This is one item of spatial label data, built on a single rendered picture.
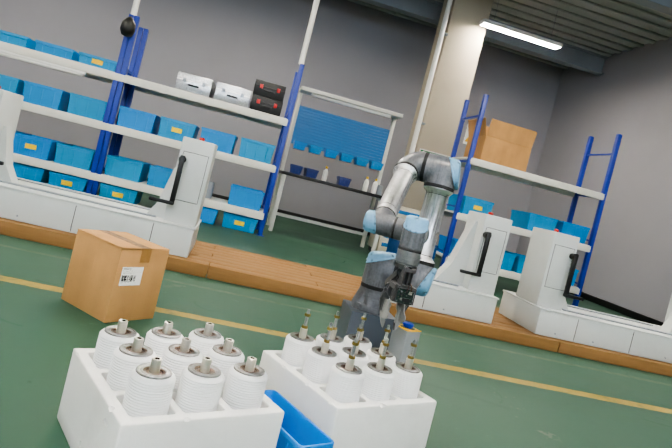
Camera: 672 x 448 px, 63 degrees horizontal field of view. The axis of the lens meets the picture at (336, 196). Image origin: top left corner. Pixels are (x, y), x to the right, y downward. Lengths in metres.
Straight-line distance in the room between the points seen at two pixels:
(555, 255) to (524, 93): 7.30
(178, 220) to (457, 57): 5.64
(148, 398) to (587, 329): 3.51
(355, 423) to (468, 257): 2.56
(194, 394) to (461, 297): 2.75
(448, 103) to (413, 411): 6.74
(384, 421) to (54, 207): 2.53
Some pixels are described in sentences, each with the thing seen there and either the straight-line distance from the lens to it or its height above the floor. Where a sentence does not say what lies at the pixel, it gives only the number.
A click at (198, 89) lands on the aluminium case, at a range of 6.17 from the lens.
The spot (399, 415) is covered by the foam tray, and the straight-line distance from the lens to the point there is 1.67.
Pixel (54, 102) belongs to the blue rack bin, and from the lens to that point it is 6.39.
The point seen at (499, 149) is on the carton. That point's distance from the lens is 6.83.
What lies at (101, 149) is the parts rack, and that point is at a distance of 6.25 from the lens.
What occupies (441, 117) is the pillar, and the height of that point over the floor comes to 2.06.
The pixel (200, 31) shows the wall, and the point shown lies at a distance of 10.07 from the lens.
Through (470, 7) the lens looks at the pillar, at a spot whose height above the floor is 3.68.
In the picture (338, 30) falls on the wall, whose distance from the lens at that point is 10.21.
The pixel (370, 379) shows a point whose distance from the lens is 1.62.
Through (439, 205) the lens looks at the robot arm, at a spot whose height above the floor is 0.75.
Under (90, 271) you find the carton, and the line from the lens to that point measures 2.41.
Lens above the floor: 0.73
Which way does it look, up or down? 1 degrees down
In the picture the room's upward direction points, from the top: 14 degrees clockwise
